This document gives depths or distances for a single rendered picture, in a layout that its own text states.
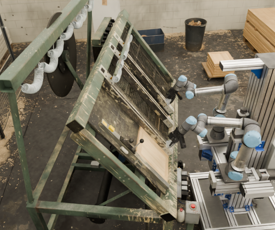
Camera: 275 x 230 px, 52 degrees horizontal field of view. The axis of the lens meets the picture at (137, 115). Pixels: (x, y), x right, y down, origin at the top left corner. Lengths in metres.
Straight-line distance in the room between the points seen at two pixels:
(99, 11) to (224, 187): 4.46
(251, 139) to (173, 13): 5.92
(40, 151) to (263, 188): 3.17
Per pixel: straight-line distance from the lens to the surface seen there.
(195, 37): 6.90
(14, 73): 1.98
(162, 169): 2.79
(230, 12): 8.20
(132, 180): 2.29
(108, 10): 6.14
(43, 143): 4.73
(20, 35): 8.20
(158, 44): 6.88
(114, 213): 2.74
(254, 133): 2.22
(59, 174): 4.20
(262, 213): 3.63
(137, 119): 2.71
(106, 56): 2.69
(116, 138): 2.32
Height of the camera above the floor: 3.09
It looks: 39 degrees down
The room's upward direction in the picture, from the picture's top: 2 degrees counter-clockwise
